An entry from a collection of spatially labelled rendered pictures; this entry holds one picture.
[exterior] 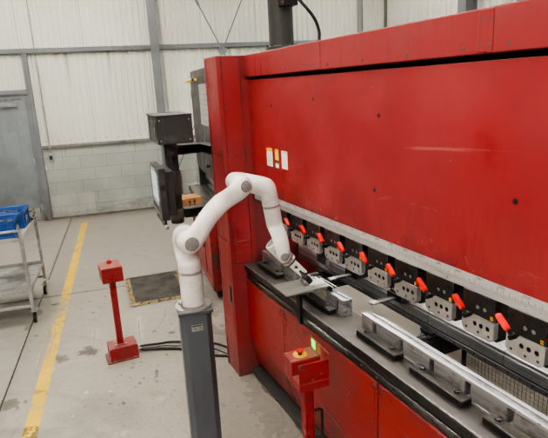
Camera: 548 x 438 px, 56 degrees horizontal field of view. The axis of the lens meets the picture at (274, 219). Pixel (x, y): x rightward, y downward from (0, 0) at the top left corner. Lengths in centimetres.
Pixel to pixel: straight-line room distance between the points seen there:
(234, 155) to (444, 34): 192
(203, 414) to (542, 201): 204
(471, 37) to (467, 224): 63
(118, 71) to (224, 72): 630
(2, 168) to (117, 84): 240
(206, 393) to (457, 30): 211
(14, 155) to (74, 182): 104
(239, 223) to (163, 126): 83
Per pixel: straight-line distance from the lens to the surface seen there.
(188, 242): 257
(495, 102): 185
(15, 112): 983
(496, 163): 186
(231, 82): 353
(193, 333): 278
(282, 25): 334
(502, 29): 183
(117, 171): 981
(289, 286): 295
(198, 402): 298
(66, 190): 991
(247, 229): 367
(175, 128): 357
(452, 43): 197
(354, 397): 274
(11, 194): 1000
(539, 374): 233
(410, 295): 231
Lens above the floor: 210
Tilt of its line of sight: 14 degrees down
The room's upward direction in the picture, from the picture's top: 3 degrees counter-clockwise
